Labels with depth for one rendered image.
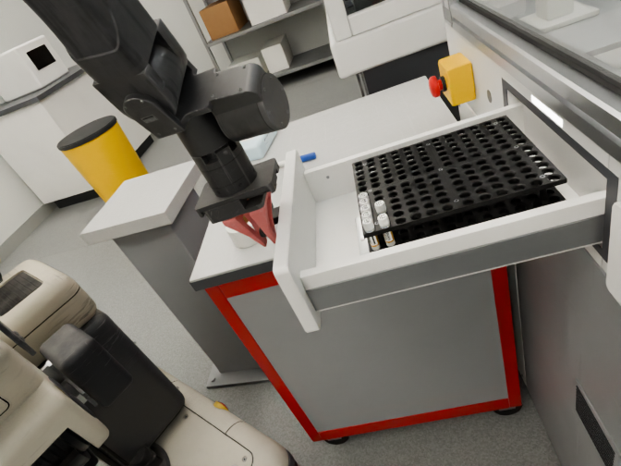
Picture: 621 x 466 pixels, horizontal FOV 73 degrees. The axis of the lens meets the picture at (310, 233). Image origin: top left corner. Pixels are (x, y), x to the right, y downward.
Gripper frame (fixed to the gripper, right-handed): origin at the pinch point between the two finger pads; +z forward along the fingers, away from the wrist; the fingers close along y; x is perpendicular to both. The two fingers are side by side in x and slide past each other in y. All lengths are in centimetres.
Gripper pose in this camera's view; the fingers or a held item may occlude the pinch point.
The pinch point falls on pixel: (268, 238)
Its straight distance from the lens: 56.7
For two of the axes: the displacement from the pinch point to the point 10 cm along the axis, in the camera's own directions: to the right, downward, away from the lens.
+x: 0.2, -6.1, 7.9
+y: 9.3, -2.9, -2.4
